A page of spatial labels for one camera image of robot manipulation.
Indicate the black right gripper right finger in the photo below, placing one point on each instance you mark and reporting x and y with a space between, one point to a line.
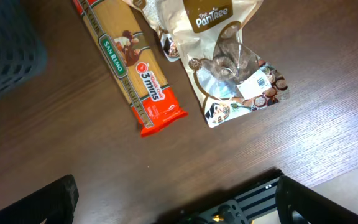
299 204

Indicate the grey plastic basket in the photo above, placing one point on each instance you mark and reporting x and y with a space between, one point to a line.
22 53

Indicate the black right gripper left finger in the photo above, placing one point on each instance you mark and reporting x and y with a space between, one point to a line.
54 203

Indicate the beige Pantree mushroom pouch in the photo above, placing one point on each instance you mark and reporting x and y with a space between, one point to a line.
228 78

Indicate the aluminium frame rail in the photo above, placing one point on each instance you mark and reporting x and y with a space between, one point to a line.
254 202

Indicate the San Remo spaghetti packet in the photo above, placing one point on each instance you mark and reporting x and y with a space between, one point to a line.
132 63

